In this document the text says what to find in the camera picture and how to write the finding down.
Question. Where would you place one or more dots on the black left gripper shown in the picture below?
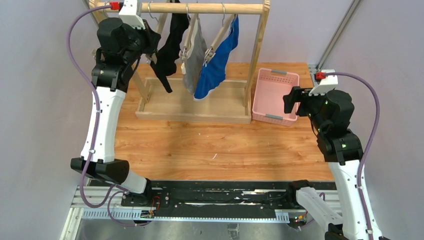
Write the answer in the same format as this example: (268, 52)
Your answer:
(151, 40)

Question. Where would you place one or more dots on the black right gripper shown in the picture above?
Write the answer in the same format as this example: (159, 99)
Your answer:
(298, 101)

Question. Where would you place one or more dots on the black underwear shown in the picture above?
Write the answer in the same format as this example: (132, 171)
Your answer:
(165, 64)

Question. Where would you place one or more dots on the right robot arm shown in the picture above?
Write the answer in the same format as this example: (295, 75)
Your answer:
(342, 150)

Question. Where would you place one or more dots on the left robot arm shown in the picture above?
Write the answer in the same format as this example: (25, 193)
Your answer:
(102, 119)

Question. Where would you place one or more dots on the grey underwear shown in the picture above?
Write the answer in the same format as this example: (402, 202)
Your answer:
(193, 63)

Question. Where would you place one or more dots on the wooden hanger with grey underwear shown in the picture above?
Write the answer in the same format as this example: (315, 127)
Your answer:
(187, 42)

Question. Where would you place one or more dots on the wooden hanger with blue underwear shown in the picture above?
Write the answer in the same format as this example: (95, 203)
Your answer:
(225, 25)

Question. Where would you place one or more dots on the blue underwear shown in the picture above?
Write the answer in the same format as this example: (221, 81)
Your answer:
(212, 75)

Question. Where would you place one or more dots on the pink plastic basket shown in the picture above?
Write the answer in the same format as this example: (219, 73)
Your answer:
(268, 104)

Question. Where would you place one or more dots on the wooden clothes rack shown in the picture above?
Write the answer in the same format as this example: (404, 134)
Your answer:
(229, 102)

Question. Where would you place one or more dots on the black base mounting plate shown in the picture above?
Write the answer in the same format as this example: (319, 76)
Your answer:
(183, 200)

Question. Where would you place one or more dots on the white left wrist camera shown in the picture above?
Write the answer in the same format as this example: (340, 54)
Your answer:
(130, 14)

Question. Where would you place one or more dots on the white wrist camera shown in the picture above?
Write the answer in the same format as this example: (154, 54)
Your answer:
(326, 81)
(130, 14)

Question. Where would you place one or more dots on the aluminium frame rail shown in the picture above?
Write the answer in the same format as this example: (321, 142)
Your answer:
(342, 26)

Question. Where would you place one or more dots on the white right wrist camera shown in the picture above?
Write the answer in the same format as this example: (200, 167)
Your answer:
(326, 81)

